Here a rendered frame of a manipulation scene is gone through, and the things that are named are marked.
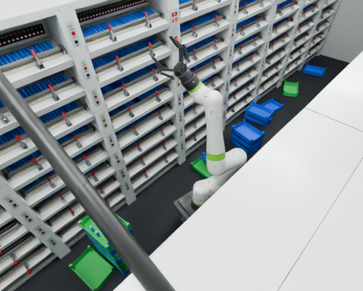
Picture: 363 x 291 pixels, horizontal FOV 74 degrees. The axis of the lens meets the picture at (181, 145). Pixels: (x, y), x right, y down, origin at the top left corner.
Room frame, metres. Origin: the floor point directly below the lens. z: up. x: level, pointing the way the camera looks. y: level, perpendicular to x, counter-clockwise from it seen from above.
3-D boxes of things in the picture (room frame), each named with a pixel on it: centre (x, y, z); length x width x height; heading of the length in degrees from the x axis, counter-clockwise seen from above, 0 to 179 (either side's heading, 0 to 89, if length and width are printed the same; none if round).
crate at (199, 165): (1.63, -0.26, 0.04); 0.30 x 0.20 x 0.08; 42
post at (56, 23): (1.35, 0.58, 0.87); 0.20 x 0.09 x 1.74; 42
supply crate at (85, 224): (0.79, 0.56, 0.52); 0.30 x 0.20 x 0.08; 51
